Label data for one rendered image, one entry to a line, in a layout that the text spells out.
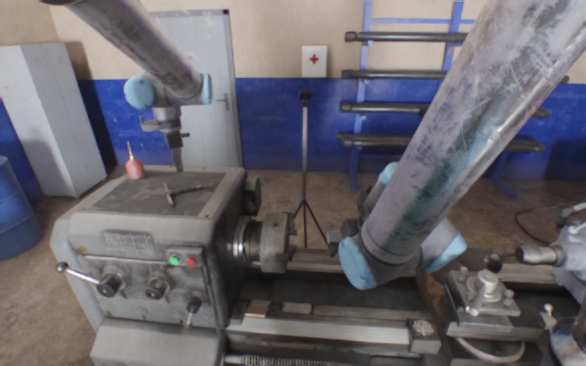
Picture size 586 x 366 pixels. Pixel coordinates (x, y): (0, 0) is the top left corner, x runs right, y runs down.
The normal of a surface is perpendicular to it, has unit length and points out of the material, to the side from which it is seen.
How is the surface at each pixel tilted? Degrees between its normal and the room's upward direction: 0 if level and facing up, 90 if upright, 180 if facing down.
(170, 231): 45
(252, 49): 90
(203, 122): 90
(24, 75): 90
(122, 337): 32
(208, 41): 90
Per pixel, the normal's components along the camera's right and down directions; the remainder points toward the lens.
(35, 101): -0.10, 0.47
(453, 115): -0.86, 0.29
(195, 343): -0.06, -0.51
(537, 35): -0.53, 0.57
